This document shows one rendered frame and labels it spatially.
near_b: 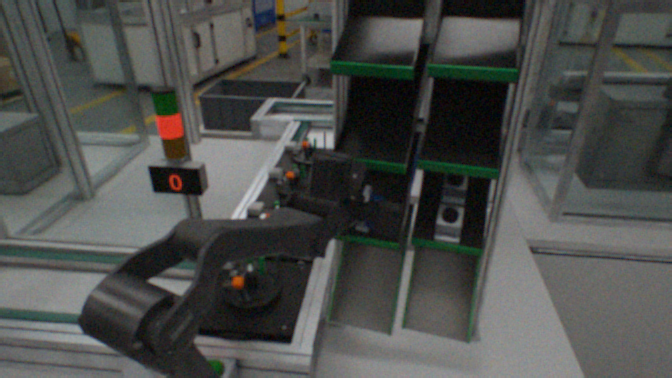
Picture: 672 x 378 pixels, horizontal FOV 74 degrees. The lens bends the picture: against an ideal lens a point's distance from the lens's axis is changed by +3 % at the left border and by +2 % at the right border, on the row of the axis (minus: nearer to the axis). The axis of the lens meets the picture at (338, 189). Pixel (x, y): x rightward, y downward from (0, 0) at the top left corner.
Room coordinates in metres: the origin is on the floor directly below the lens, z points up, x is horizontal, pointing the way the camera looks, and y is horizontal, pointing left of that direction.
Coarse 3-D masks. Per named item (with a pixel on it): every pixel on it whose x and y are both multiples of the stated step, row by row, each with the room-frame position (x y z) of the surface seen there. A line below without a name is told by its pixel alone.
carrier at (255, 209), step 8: (248, 208) 1.14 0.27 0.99; (256, 208) 1.14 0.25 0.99; (264, 208) 1.17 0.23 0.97; (248, 216) 1.13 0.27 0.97; (256, 216) 1.13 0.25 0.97; (264, 216) 1.07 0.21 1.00; (272, 256) 0.93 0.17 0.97; (280, 256) 0.93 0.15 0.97; (288, 256) 0.93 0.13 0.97; (312, 264) 0.91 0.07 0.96
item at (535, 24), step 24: (336, 0) 0.80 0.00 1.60; (336, 24) 0.80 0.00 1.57; (528, 24) 0.77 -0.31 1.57; (528, 48) 0.76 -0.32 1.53; (528, 72) 0.76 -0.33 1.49; (336, 96) 0.80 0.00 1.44; (336, 120) 0.80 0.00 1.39; (504, 144) 0.77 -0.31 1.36; (504, 168) 0.76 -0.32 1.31; (504, 192) 0.76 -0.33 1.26; (336, 240) 0.80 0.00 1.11; (336, 264) 0.80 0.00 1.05; (480, 264) 0.77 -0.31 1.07; (480, 288) 0.76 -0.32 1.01; (480, 312) 0.76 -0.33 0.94; (480, 336) 0.76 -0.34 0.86
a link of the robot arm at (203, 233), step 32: (192, 224) 0.34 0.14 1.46; (224, 224) 0.37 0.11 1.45; (256, 224) 0.40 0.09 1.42; (288, 224) 0.44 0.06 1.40; (320, 224) 0.48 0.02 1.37; (128, 256) 0.32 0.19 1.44; (160, 256) 0.33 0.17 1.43; (192, 256) 0.32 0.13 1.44; (224, 256) 0.33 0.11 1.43; (256, 256) 0.38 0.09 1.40; (192, 288) 0.28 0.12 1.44; (192, 320) 0.27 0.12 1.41; (160, 352) 0.24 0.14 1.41
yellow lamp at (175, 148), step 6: (162, 138) 0.92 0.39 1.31; (174, 138) 0.92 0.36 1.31; (180, 138) 0.92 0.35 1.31; (162, 144) 0.92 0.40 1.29; (168, 144) 0.91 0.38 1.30; (174, 144) 0.91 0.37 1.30; (180, 144) 0.92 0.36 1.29; (168, 150) 0.91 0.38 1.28; (174, 150) 0.91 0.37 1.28; (180, 150) 0.92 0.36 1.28; (168, 156) 0.91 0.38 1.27; (174, 156) 0.91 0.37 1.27; (180, 156) 0.92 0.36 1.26
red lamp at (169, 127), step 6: (162, 120) 0.91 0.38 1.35; (168, 120) 0.91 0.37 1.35; (174, 120) 0.92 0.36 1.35; (180, 120) 0.94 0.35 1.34; (162, 126) 0.91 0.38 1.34; (168, 126) 0.91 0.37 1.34; (174, 126) 0.92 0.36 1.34; (180, 126) 0.93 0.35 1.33; (162, 132) 0.91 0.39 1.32; (168, 132) 0.91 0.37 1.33; (174, 132) 0.92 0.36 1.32; (180, 132) 0.93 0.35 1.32; (168, 138) 0.91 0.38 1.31
